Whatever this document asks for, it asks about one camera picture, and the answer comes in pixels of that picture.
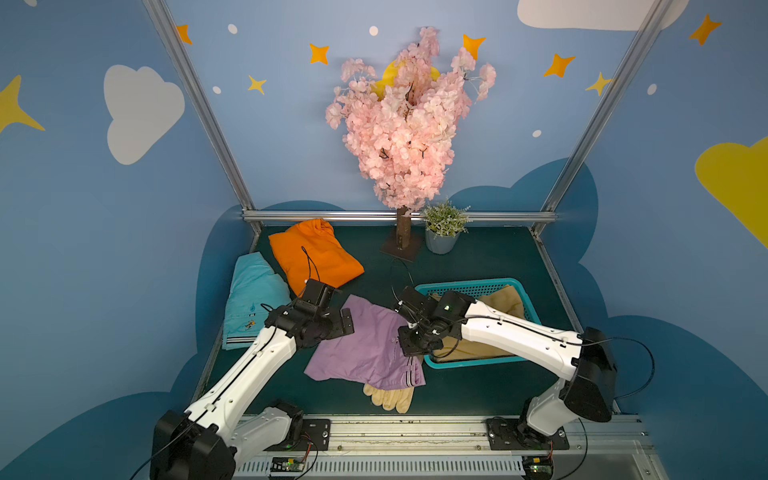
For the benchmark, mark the teal plastic basket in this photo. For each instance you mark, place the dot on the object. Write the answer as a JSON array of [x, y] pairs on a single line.
[[474, 288]]

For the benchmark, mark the folded orange garment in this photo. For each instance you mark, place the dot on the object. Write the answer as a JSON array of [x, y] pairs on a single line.
[[310, 250]]

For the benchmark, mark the cream leather glove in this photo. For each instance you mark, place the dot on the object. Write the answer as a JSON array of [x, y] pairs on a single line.
[[399, 400]]

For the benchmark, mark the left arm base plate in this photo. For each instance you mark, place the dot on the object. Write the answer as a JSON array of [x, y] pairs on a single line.
[[300, 436]]

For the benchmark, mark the aluminium frame post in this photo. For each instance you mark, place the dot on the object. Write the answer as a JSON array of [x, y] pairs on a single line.
[[641, 44], [163, 22]]

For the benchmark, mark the purple striped pants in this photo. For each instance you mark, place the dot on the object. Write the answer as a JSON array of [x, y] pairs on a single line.
[[372, 355]]

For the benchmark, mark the folded teal garment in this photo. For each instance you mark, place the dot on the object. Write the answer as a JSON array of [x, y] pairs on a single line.
[[255, 288]]

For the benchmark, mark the green circuit board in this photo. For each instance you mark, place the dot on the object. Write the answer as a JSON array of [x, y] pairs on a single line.
[[537, 468], [287, 465]]

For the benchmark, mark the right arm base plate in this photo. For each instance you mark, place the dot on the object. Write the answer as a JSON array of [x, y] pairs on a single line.
[[508, 434]]

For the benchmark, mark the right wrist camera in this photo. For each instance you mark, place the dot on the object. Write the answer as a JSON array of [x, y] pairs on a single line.
[[413, 306]]

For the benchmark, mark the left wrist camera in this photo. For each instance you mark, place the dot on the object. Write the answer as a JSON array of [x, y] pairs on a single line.
[[317, 294]]

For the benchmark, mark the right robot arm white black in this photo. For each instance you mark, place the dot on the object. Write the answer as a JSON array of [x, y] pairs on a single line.
[[583, 363]]

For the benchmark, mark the small potted green plant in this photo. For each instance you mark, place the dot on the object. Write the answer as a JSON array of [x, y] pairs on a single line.
[[444, 223]]

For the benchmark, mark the tan long pants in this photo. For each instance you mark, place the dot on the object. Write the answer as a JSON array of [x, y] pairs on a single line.
[[486, 336]]

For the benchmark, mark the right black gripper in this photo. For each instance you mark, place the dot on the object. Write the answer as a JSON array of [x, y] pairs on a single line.
[[410, 341]]

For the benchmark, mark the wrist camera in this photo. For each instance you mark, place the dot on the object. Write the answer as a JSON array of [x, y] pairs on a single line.
[[317, 294], [413, 306]]

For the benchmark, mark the aluminium front rail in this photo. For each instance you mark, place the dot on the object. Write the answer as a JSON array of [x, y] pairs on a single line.
[[457, 447]]

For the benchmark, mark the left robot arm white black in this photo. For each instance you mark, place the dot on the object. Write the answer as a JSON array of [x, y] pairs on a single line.
[[208, 440]]

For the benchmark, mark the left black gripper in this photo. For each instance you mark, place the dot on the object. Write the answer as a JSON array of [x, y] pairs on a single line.
[[339, 322]]

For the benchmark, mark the left green circuit board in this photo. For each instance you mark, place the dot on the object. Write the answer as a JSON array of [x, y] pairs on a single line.
[[287, 465]]

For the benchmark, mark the right green circuit board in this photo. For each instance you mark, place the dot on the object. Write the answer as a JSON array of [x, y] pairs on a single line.
[[537, 468]]

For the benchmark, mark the left aluminium frame post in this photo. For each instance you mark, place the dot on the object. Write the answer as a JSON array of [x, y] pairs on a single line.
[[163, 22]]

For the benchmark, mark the pink blossom artificial tree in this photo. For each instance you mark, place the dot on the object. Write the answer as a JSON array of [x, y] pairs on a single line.
[[401, 126]]

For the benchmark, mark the right aluminium frame post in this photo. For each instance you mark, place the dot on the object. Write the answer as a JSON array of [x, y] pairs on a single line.
[[641, 44]]

